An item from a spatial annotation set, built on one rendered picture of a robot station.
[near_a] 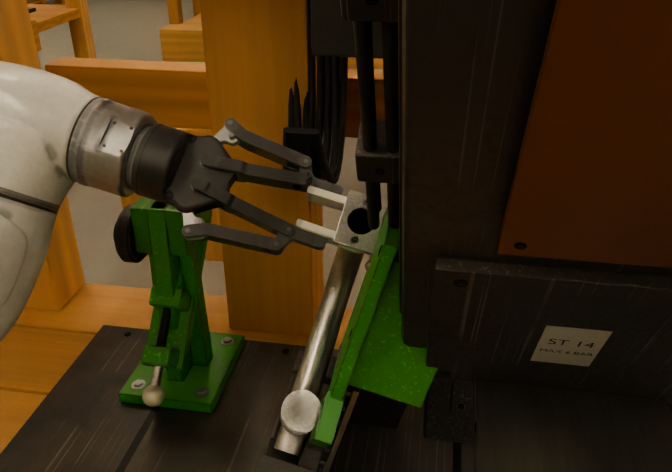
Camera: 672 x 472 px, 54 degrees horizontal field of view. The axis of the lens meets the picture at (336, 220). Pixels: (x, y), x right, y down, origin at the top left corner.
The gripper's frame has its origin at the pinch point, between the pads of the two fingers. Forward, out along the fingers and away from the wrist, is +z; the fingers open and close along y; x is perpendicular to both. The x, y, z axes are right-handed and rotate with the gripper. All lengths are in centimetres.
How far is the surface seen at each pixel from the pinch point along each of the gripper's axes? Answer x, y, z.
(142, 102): 30.1, 16.4, -34.5
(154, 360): 22.1, -18.7, -16.7
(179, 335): 24.6, -14.8, -15.3
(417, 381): -3.9, -12.9, 11.5
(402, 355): -5.5, -11.3, 9.4
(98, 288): 55, -11, -38
